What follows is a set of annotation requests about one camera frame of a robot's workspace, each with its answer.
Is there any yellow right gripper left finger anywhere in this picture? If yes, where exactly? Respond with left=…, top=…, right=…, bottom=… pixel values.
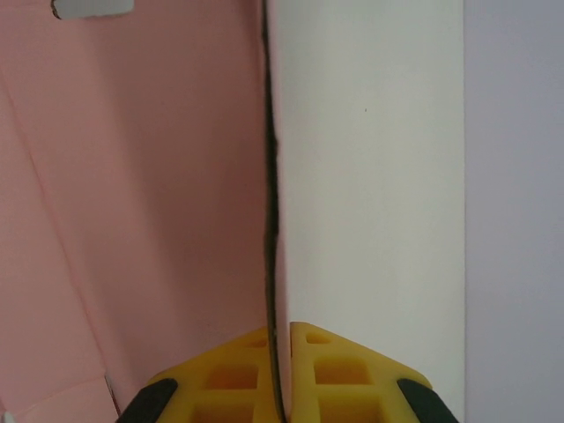
left=115, top=324, right=278, bottom=423

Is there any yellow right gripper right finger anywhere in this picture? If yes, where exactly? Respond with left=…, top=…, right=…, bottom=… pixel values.
left=288, top=321, right=460, bottom=423

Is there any pink cloth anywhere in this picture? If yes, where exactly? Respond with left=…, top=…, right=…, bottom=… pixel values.
left=0, top=0, right=286, bottom=423

